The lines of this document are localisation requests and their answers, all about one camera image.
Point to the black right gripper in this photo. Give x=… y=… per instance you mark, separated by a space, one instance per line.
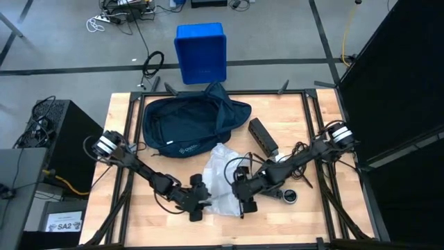
x=244 y=189

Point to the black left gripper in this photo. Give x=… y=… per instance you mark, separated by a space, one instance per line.
x=190 y=199

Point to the clear mesh zipper pouch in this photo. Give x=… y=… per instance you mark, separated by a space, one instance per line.
x=218 y=173

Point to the round black silver disc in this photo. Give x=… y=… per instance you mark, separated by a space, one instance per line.
x=289 y=196

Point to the pinkish white card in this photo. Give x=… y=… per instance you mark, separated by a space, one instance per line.
x=281 y=158

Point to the black network switch box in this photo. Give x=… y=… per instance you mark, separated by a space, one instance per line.
x=262 y=135

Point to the thin black pen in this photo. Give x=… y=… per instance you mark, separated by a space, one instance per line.
x=307 y=181

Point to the navy blue backpack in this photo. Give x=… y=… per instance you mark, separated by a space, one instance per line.
x=187 y=121

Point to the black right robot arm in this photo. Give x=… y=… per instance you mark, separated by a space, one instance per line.
x=301 y=158

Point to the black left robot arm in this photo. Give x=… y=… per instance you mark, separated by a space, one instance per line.
x=138 y=166

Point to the blue plastic bin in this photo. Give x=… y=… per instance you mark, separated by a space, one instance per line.
x=201 y=52

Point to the black computer tower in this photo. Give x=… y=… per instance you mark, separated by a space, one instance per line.
x=69 y=156

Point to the white paper sign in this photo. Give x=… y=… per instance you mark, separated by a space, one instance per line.
x=64 y=225

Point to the black curtain partition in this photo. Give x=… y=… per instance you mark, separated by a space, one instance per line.
x=399 y=87

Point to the grey desk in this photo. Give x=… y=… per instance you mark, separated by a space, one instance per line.
x=21 y=194

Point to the flat black device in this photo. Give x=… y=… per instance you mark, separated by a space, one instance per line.
x=208 y=3

